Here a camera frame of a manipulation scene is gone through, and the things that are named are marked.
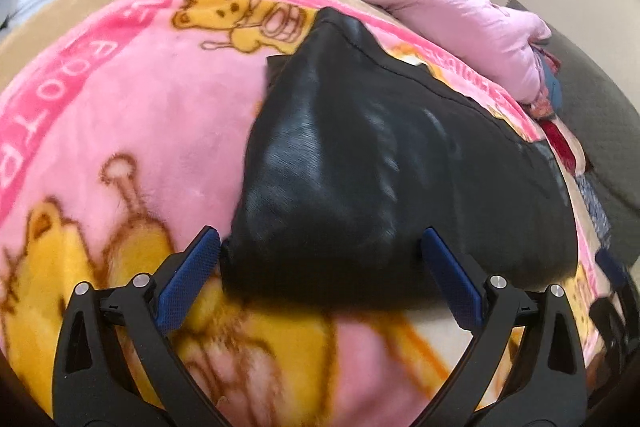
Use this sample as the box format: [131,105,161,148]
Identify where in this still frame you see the blue patterned cloth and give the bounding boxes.
[572,174,614,254]

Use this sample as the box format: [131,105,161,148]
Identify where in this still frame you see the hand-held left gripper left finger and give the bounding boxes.
[51,226,227,427]

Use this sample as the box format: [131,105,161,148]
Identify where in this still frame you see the light pink quilt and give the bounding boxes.
[227,0,552,104]

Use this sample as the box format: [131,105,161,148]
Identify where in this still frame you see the dark red cloth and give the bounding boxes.
[540,117,592,174]

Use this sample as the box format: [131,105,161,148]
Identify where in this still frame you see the blue and red floral clothes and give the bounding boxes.
[525,44,564,120]

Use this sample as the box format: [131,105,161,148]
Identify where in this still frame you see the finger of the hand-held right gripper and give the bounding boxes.
[595,252,634,303]

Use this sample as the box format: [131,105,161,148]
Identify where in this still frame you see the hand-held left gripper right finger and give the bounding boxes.
[421,227,589,427]

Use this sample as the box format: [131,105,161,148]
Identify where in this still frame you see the pink bear printed blanket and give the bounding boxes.
[0,0,609,427]

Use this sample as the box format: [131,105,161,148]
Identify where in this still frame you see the black leather jacket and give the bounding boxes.
[220,7,579,314]

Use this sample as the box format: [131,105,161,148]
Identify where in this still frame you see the grey padded headboard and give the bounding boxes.
[505,0,640,260]

